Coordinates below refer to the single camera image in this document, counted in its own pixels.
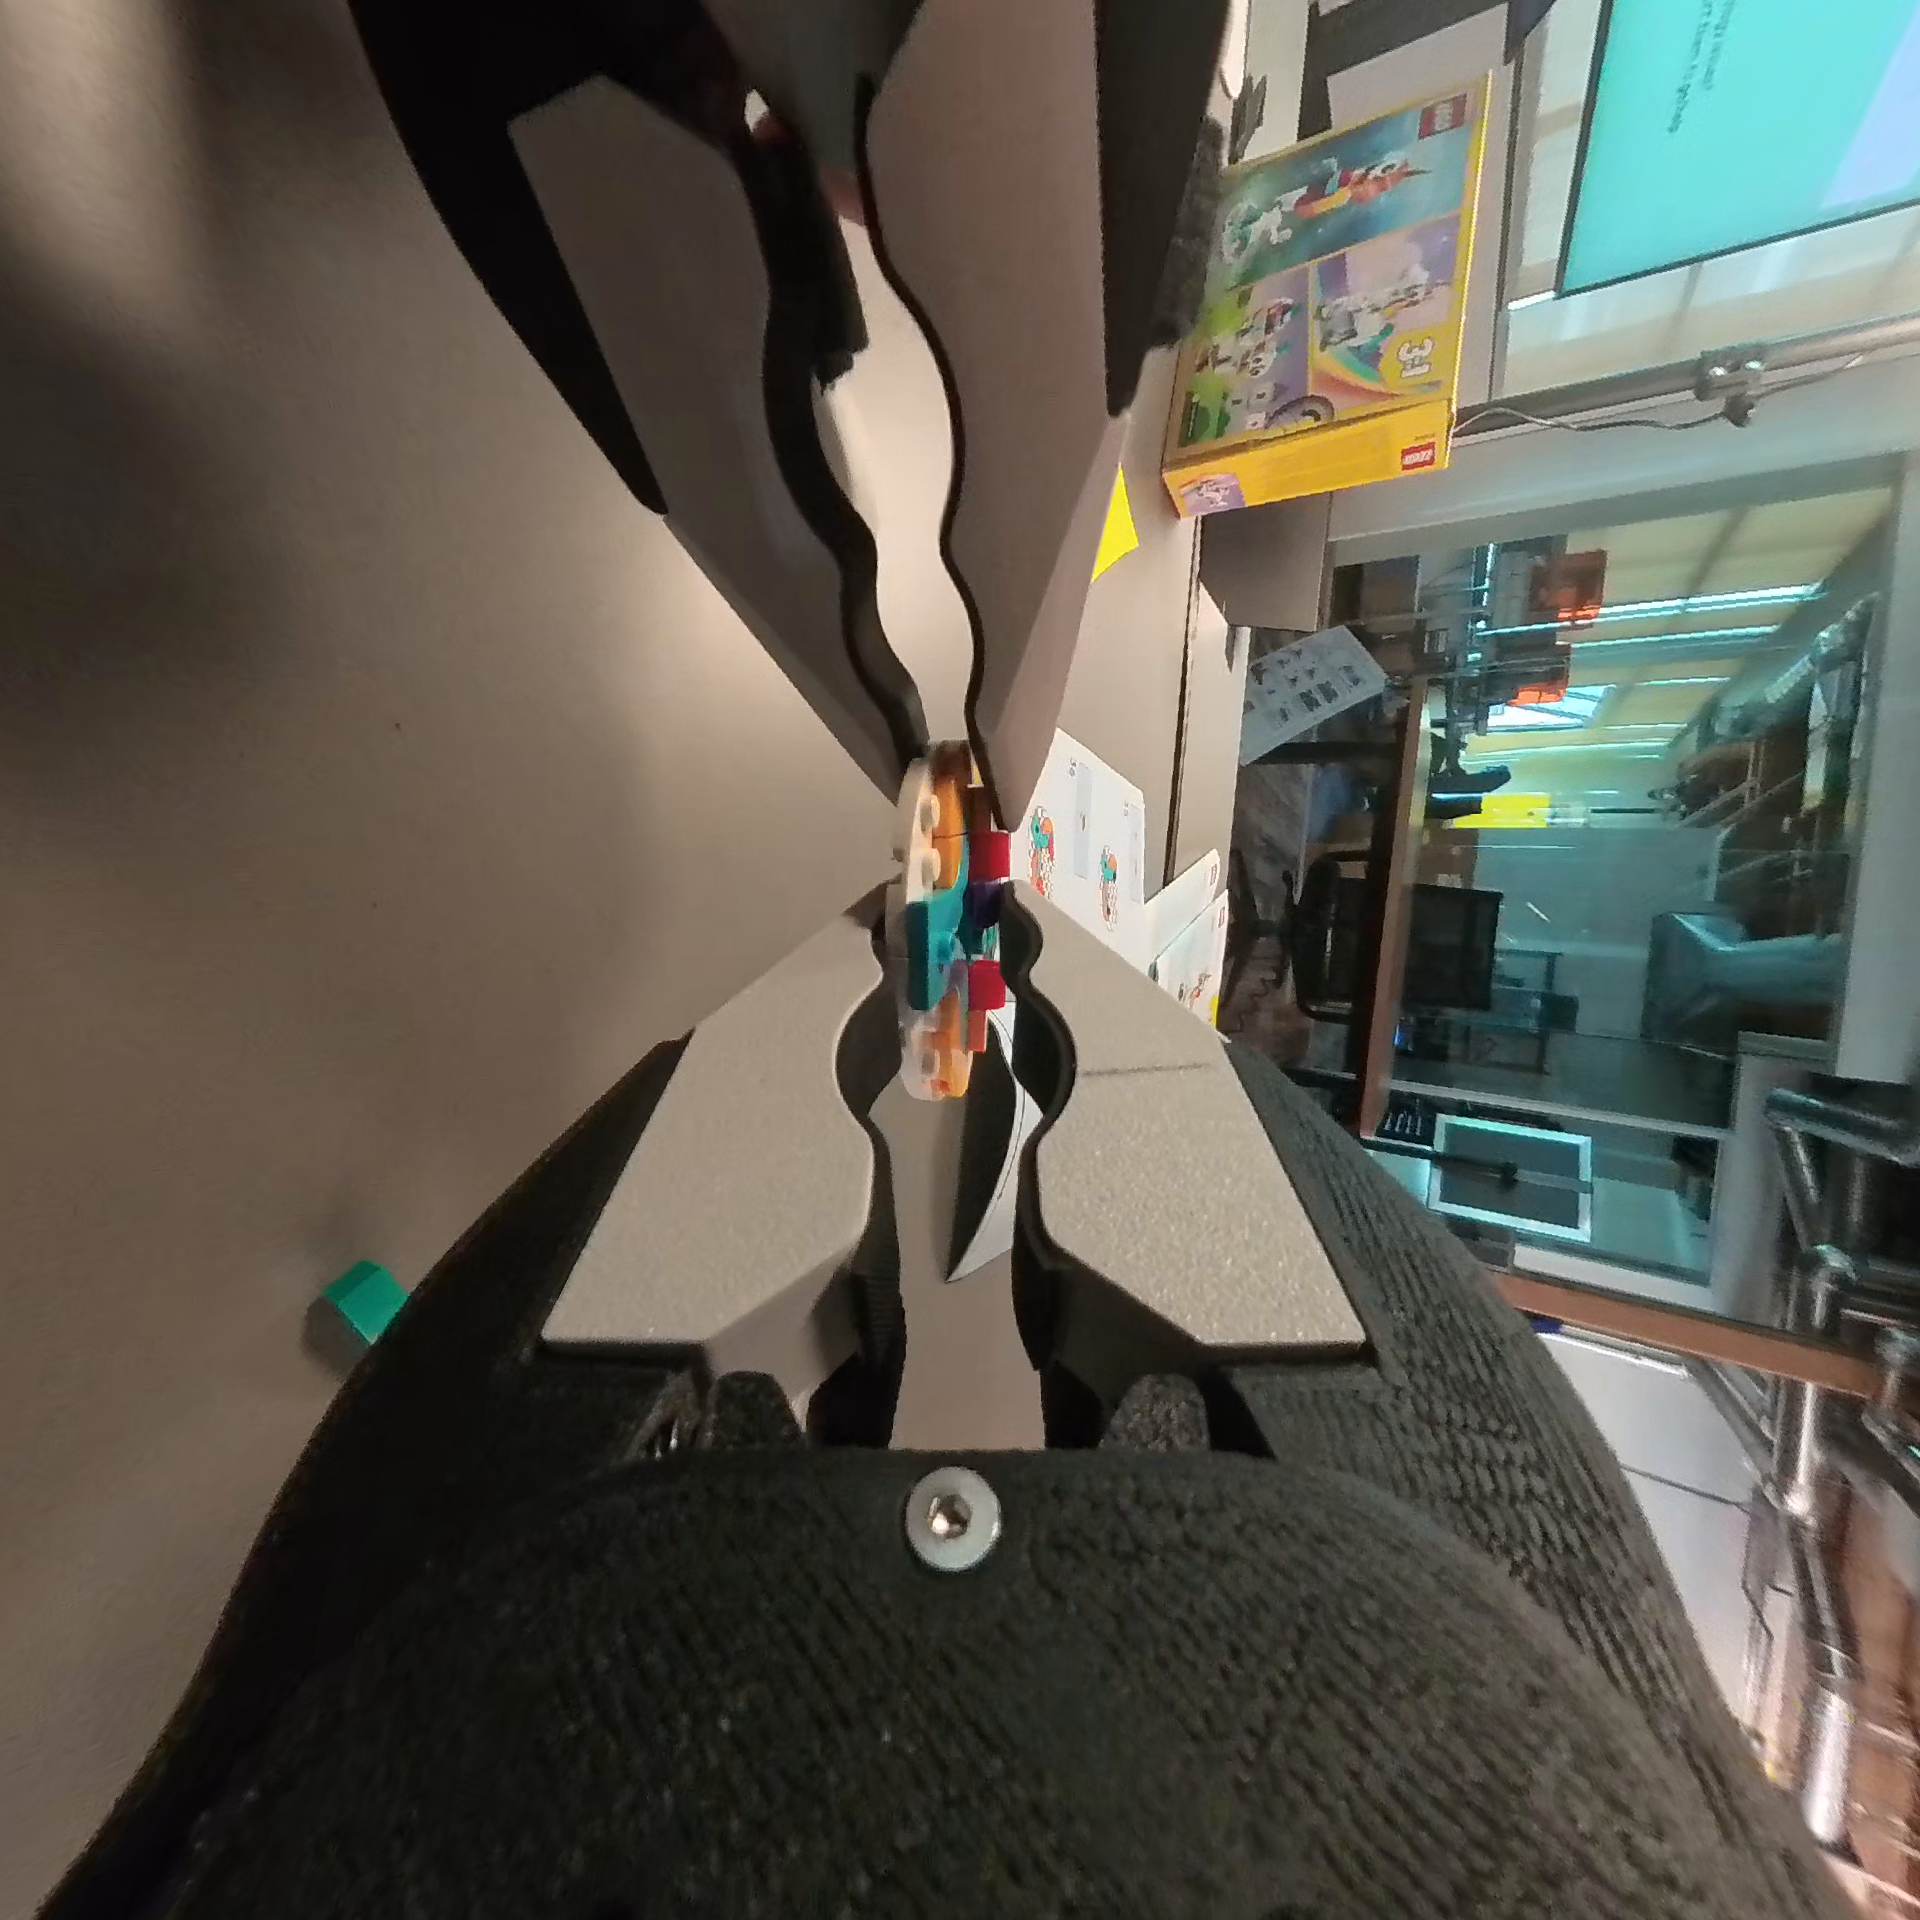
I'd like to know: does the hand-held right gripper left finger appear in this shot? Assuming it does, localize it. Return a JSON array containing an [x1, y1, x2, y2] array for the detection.
[[537, 882, 922, 1369]]

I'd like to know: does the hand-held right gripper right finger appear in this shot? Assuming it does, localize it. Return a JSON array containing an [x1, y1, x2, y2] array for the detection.
[[1009, 882, 1386, 1369]]

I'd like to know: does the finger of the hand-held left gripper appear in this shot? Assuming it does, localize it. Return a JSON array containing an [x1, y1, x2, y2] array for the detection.
[[508, 72, 935, 780], [866, 0, 1135, 826]]

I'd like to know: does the colourful lego model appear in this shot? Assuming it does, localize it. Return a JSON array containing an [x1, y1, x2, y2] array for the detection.
[[897, 738, 1041, 1107]]

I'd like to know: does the yellow lego set box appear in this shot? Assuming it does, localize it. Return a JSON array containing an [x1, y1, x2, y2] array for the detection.
[[1162, 72, 1497, 522]]

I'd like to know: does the teal lego brick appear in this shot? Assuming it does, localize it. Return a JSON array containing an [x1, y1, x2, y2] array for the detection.
[[307, 1259, 409, 1368]]

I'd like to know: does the small white instruction booklet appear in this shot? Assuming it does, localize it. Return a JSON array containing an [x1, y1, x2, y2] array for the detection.
[[1146, 849, 1235, 1039]]

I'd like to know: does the black office chair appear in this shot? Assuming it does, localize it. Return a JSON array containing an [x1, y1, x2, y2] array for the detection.
[[1287, 854, 1389, 1041]]

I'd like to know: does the grey cardboard box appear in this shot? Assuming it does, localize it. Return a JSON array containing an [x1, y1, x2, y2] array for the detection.
[[1198, 491, 1338, 628]]

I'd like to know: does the brown wooden beam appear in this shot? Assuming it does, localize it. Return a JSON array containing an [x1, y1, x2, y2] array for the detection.
[[1353, 674, 1431, 1146]]

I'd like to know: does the printed white paper sheet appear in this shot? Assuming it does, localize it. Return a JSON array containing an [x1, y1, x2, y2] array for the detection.
[[1239, 622, 1391, 768]]

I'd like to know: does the metal rack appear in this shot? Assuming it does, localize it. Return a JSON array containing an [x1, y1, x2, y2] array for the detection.
[[1739, 1078, 1920, 1920]]

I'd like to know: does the large display screen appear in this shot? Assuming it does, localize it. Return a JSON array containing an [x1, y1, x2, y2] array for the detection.
[[1553, 0, 1920, 298]]

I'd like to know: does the metal mounting rail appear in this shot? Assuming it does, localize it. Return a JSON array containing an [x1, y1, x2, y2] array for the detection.
[[1452, 344, 1920, 441]]

